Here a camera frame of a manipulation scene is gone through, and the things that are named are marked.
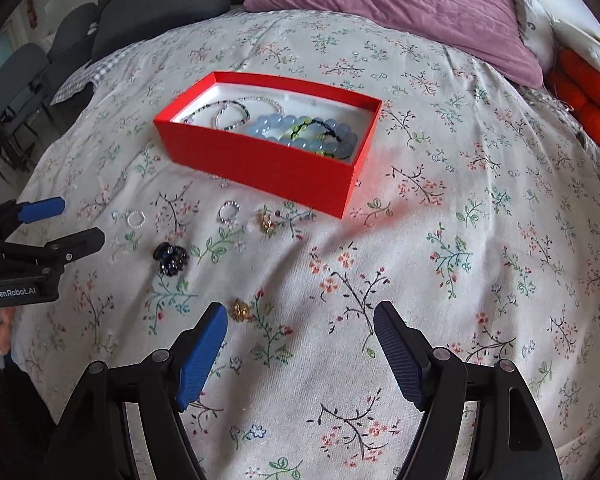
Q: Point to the red cardboard box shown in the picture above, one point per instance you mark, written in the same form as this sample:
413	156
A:
260	170

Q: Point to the orange plush cushion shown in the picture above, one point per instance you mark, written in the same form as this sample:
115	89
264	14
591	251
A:
590	100

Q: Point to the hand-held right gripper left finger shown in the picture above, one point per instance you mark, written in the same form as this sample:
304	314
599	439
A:
202	355

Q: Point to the pink pillow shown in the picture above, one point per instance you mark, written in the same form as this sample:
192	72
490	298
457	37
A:
380	5

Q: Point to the black flower hair clip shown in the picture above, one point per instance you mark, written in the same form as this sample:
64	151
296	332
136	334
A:
172	259

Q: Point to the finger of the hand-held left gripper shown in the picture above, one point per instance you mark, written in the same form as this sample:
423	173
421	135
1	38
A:
75	244
40	209

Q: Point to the white quilted cushion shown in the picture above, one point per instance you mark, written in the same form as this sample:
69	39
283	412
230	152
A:
585	40

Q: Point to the peach soft object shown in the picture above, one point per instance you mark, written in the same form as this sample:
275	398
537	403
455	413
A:
2	335

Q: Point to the white patterned pillow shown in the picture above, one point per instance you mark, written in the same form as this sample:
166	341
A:
532	25

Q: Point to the floral bed sheet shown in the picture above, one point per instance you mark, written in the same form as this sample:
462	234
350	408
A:
430	260

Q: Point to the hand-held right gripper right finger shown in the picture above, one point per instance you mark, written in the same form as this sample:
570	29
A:
400	355

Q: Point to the grey checked cloth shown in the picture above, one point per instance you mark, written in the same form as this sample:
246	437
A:
85	77

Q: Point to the dark grey cushion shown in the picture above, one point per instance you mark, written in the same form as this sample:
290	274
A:
155	20

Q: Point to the grey chair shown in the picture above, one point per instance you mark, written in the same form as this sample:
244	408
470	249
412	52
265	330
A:
75	45
17	75

